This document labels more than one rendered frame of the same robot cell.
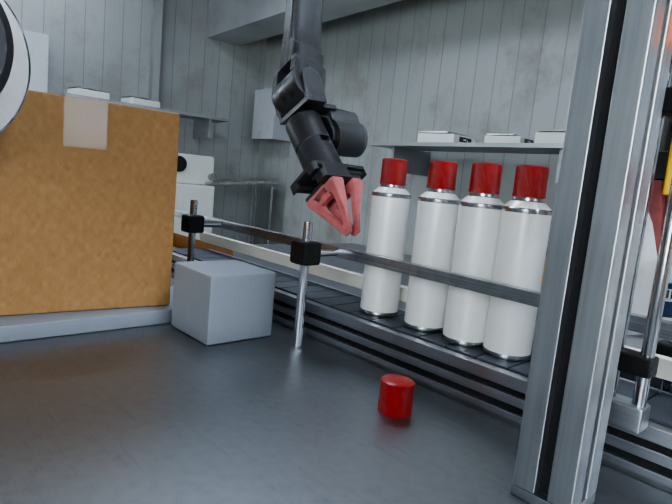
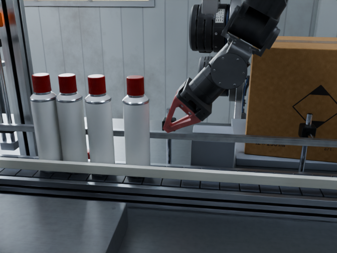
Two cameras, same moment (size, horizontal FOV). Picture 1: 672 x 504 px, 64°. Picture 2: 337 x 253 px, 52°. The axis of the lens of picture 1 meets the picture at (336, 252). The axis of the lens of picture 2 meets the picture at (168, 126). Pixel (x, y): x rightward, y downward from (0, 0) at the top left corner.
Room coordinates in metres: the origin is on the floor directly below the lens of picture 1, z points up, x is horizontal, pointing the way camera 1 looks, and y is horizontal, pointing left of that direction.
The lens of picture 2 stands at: (1.25, -0.42, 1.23)
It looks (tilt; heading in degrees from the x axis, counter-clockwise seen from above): 21 degrees down; 141
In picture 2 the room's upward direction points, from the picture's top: straight up
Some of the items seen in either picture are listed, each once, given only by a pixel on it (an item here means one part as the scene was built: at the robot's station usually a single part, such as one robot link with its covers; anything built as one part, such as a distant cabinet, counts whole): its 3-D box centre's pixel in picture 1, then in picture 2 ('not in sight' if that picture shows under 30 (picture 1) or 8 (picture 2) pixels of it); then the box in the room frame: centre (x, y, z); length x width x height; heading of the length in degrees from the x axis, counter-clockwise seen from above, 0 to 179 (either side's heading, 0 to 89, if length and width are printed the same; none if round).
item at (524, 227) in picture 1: (519, 262); (46, 123); (0.57, -0.20, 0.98); 0.05 x 0.05 x 0.20
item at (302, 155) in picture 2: (202, 248); (307, 153); (0.91, 0.23, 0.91); 0.07 x 0.03 x 0.17; 134
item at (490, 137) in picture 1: (510, 140); not in sight; (4.01, -1.20, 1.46); 0.31 x 0.30 x 0.08; 39
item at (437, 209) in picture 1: (433, 246); (100, 125); (0.65, -0.12, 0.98); 0.05 x 0.05 x 0.20
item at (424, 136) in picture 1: (446, 139); not in sight; (4.48, -0.82, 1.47); 0.39 x 0.37 x 0.10; 39
